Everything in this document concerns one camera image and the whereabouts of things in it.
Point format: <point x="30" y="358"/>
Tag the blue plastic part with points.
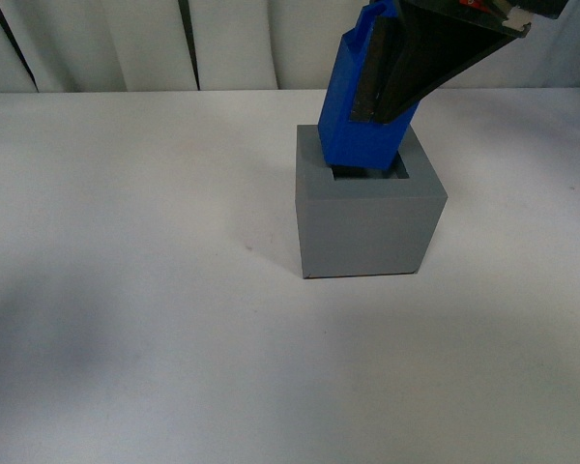
<point x="349" y="134"/>

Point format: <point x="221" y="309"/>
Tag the gray cube base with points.
<point x="375" y="224"/>

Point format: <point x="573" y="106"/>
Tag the white curtain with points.
<point x="115" y="46"/>

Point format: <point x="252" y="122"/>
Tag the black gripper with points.
<point x="442" y="38"/>

